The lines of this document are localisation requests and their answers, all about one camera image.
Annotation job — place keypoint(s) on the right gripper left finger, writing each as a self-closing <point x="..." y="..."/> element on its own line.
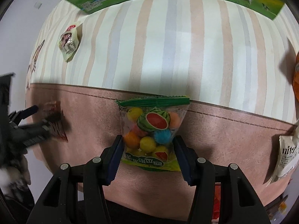
<point x="75" y="194"/>

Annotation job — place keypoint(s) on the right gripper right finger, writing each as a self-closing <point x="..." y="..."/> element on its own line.
<point x="239" y="201"/>

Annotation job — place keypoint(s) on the small red snack packet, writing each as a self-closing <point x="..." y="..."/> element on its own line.
<point x="53" y="115"/>

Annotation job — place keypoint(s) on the fruit candy bag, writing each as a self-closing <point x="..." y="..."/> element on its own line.
<point x="148" y="126"/>

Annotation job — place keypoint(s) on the white text snack bag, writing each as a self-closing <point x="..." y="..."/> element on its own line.
<point x="287" y="157"/>

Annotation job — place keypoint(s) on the small white green packet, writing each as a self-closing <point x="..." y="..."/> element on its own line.
<point x="70" y="40"/>

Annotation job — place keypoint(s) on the orange snack packet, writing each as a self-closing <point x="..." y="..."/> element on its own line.
<point x="296" y="75"/>

